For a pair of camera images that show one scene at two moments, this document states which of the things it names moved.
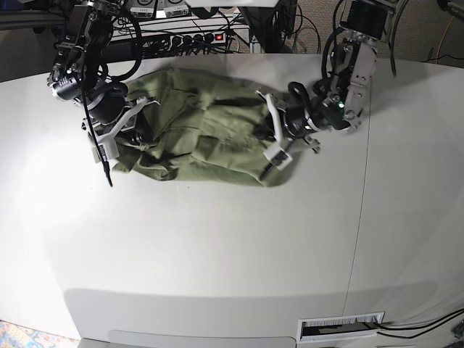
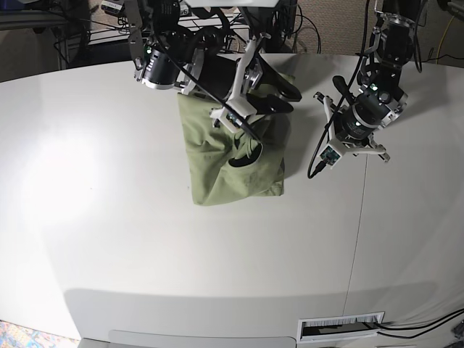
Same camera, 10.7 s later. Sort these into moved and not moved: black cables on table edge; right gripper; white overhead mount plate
Moved: right gripper
Not moved: black cables on table edge; white overhead mount plate
